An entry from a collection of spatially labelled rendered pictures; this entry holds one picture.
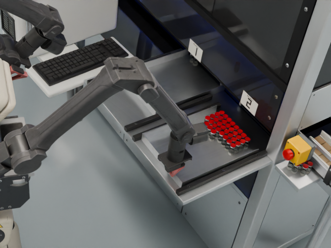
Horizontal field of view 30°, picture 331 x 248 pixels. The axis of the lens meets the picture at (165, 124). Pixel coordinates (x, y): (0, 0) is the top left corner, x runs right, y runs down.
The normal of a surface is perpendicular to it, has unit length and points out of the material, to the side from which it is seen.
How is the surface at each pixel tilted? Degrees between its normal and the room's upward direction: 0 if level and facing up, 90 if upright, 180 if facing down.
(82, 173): 0
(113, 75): 48
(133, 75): 23
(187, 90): 0
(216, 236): 90
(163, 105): 100
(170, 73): 0
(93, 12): 90
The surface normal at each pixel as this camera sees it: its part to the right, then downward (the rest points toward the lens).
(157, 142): 0.12, -0.70
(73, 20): 0.61, 0.61
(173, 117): 0.43, 0.77
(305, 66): -0.82, 0.32
